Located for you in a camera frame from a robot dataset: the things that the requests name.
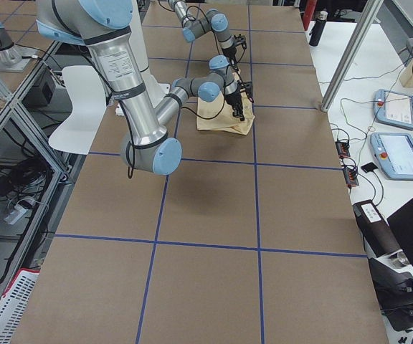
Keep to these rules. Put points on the aluminium frame post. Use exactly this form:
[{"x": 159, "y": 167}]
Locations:
[{"x": 361, "y": 29}]

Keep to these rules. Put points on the white perforated basket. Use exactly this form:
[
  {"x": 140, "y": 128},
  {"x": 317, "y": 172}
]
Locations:
[{"x": 14, "y": 301}]

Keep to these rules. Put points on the far blue teach pendant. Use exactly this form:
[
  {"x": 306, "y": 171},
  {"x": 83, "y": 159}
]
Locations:
[{"x": 394, "y": 108}]

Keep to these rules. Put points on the yellow long-sleeve printed shirt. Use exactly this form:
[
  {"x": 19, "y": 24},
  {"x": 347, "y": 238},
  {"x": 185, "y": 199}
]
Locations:
[{"x": 218, "y": 116}]

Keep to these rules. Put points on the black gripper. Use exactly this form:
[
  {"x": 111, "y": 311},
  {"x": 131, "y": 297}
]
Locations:
[
  {"x": 230, "y": 52},
  {"x": 234, "y": 99}
]

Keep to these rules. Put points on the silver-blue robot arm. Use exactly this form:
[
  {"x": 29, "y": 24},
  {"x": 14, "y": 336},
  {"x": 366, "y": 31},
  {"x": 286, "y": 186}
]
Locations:
[
  {"x": 211, "y": 21},
  {"x": 104, "y": 27}
]

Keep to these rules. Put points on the red cylinder bottle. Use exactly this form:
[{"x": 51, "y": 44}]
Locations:
[{"x": 308, "y": 13}]

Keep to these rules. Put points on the black water bottle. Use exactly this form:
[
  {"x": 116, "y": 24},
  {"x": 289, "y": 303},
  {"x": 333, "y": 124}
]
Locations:
[{"x": 318, "y": 27}]

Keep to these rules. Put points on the near blue teach pendant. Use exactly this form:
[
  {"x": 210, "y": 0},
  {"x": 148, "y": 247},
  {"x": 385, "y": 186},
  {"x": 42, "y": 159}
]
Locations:
[{"x": 394, "y": 154}]

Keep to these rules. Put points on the black labelled box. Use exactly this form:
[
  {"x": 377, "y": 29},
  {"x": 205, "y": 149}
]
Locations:
[{"x": 379, "y": 240}]

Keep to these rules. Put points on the blue teach pendant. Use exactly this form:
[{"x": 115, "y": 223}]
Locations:
[
  {"x": 394, "y": 154},
  {"x": 394, "y": 108}
]

